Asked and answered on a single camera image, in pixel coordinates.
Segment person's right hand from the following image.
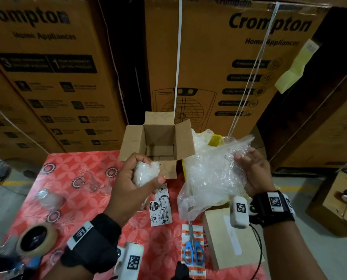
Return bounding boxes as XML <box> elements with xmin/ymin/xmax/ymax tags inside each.
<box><xmin>235</xmin><ymin>147</ymin><xmax>276</xmax><ymax>199</ymax></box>

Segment person's left hand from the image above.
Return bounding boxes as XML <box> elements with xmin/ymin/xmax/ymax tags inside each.
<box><xmin>103</xmin><ymin>152</ymin><xmax>166</xmax><ymax>228</ymax></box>

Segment black-white fragile sticker sheet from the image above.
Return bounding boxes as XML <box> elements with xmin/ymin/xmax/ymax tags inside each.
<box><xmin>148</xmin><ymin>182</ymin><xmax>173</xmax><ymax>227</ymax></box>

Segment bubble wrap bundle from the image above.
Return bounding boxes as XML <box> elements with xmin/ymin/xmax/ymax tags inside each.
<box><xmin>177</xmin><ymin>128</ymin><xmax>256</xmax><ymax>222</ymax></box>

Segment small cardboard box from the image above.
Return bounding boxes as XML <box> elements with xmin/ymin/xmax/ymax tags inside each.
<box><xmin>118</xmin><ymin>110</ymin><xmax>196</xmax><ymax>180</ymax></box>

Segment tape dispenser with tape roll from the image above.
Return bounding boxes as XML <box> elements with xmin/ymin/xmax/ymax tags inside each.
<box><xmin>0</xmin><ymin>221</ymin><xmax>59</xmax><ymax>280</ymax></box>

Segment person's right forearm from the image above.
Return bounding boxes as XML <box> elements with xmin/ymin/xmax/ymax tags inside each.
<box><xmin>261</xmin><ymin>221</ymin><xmax>329</xmax><ymax>280</ymax></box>

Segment clear drinking glass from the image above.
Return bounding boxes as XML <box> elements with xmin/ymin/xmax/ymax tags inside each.
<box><xmin>77</xmin><ymin>171</ymin><xmax>104</xmax><ymax>193</ymax></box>
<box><xmin>36</xmin><ymin>188</ymin><xmax>66</xmax><ymax>212</ymax></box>

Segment flat brown cardboard box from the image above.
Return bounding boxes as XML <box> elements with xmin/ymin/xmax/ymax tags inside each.
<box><xmin>203</xmin><ymin>207</ymin><xmax>265</xmax><ymax>271</ymax></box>

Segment stack of Crompton cartons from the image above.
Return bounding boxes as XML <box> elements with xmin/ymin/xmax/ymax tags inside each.
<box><xmin>0</xmin><ymin>0</ymin><xmax>347</xmax><ymax>170</ymax></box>

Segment black wristband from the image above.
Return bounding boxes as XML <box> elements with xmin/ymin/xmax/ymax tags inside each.
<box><xmin>59</xmin><ymin>213</ymin><xmax>123</xmax><ymax>275</ymax></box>
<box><xmin>249</xmin><ymin>191</ymin><xmax>297</xmax><ymax>228</ymax></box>

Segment yellow plastic bin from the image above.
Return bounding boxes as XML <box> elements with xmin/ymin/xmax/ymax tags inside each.
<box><xmin>207</xmin><ymin>134</ymin><xmax>225</xmax><ymax>147</ymax></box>

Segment orange floral tablecloth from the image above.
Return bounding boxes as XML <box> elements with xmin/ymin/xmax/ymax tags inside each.
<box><xmin>4</xmin><ymin>150</ymin><xmax>268</xmax><ymax>280</ymax></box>

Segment small brown floor carton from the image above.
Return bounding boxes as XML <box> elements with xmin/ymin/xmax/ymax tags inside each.
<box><xmin>307</xmin><ymin>169</ymin><xmax>347</xmax><ymax>238</ymax></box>

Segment packaged blue scissors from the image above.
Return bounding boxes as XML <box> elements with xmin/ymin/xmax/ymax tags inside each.
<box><xmin>181</xmin><ymin>223</ymin><xmax>207</xmax><ymax>280</ymax></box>

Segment pale yellow paper slip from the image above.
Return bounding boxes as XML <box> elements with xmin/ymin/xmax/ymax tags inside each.
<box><xmin>274</xmin><ymin>39</ymin><xmax>320</xmax><ymax>95</ymax></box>

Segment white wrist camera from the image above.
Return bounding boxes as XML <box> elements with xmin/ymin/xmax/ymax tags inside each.
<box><xmin>114</xmin><ymin>242</ymin><xmax>145</xmax><ymax>280</ymax></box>
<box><xmin>230</xmin><ymin>196</ymin><xmax>251</xmax><ymax>230</ymax></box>

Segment wire-guard floor fan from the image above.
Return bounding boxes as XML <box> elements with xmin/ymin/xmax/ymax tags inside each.
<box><xmin>0</xmin><ymin>159</ymin><xmax>13</xmax><ymax>184</ymax></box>

